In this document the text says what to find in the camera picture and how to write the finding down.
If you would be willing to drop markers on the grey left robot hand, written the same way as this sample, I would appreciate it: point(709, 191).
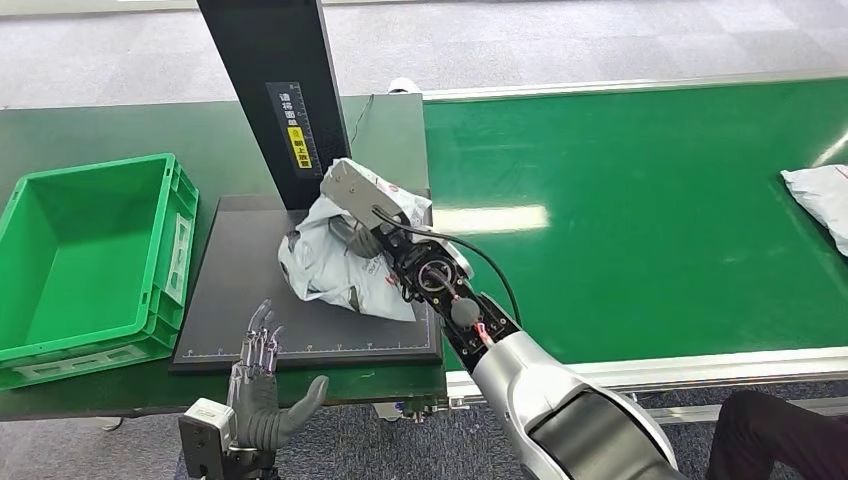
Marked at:
point(258, 407)

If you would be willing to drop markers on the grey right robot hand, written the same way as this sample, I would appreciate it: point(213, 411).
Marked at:
point(361, 240)

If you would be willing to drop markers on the grey mailer package red print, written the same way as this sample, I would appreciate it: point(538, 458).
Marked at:
point(821, 199)
point(324, 272)

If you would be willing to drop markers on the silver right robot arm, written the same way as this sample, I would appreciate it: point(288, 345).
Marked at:
point(550, 397)

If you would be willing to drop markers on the black inbound scanner machine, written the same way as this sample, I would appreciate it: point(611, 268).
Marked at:
point(238, 298)

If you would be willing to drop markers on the green conveyor belt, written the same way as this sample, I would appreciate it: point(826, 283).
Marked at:
point(662, 232)

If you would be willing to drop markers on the black yellow label sticker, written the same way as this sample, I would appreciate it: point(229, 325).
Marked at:
point(297, 132)

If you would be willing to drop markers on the white round object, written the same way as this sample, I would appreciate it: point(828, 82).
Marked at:
point(401, 85)

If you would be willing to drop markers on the green plastic crate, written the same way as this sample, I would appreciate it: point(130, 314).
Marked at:
point(86, 265)

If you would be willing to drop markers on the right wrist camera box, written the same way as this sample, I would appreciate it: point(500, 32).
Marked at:
point(358, 189)

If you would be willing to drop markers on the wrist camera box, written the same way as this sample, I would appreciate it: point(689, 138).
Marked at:
point(358, 189)
point(202, 434)

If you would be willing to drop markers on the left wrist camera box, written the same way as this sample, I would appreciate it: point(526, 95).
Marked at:
point(202, 434)

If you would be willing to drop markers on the aluminium conveyor frame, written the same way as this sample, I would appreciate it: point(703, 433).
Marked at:
point(662, 371)

